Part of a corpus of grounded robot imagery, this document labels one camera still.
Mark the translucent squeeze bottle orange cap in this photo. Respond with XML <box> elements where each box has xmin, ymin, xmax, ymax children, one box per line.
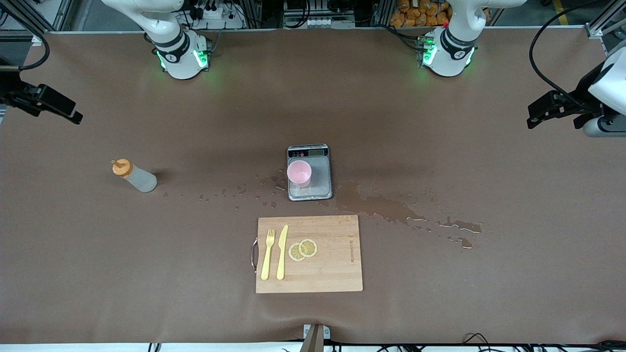
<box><xmin>111</xmin><ymin>159</ymin><xmax>158</xmax><ymax>193</ymax></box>

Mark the pink plastic cup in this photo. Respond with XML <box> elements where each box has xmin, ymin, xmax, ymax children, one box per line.
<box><xmin>287</xmin><ymin>160</ymin><xmax>313</xmax><ymax>189</ymax></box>

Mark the orange snack packets pile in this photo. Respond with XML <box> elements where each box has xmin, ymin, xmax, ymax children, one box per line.
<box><xmin>390</xmin><ymin>0</ymin><xmax>453</xmax><ymax>27</ymax></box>

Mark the white power strip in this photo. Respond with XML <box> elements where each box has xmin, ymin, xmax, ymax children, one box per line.
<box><xmin>193</xmin><ymin>0</ymin><xmax>245</xmax><ymax>30</ymax></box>

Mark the spilled liquid puddle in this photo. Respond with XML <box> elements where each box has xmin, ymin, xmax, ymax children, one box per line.
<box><xmin>198</xmin><ymin>174</ymin><xmax>482</xmax><ymax>250</ymax></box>

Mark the silver digital kitchen scale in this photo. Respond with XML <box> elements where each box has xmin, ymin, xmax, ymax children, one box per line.
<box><xmin>287</xmin><ymin>144</ymin><xmax>334</xmax><ymax>201</ymax></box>

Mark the white connector strip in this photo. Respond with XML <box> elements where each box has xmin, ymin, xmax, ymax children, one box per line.
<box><xmin>284</xmin><ymin>14</ymin><xmax>355</xmax><ymax>29</ymax></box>

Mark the yellow plastic fork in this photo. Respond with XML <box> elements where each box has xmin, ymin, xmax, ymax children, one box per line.
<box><xmin>261</xmin><ymin>229</ymin><xmax>275</xmax><ymax>281</ymax></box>

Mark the wooden cutting board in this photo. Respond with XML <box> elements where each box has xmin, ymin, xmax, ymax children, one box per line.
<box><xmin>251</xmin><ymin>215</ymin><xmax>363</xmax><ymax>294</ymax></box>

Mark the yellow plastic knife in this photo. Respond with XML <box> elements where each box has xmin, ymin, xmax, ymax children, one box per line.
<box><xmin>276</xmin><ymin>225</ymin><xmax>289</xmax><ymax>281</ymax></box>

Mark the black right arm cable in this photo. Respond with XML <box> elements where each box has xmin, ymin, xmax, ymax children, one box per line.
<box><xmin>19</xmin><ymin>33</ymin><xmax>50</xmax><ymax>70</ymax></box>

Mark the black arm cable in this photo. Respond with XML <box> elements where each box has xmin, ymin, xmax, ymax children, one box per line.
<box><xmin>528</xmin><ymin>0</ymin><xmax>604</xmax><ymax>102</ymax></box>
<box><xmin>19</xmin><ymin>33</ymin><xmax>50</xmax><ymax>70</ymax></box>

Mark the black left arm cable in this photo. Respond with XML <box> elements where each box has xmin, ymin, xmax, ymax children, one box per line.
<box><xmin>528</xmin><ymin>0</ymin><xmax>604</xmax><ymax>102</ymax></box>

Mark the aluminium frame profile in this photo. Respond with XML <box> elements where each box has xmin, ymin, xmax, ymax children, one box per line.
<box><xmin>0</xmin><ymin>0</ymin><xmax>74</xmax><ymax>45</ymax></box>
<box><xmin>584</xmin><ymin>0</ymin><xmax>626</xmax><ymax>49</ymax></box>

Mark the wooden camera mount post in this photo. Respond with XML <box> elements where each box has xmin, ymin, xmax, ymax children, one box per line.
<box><xmin>301</xmin><ymin>324</ymin><xmax>331</xmax><ymax>352</ymax></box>

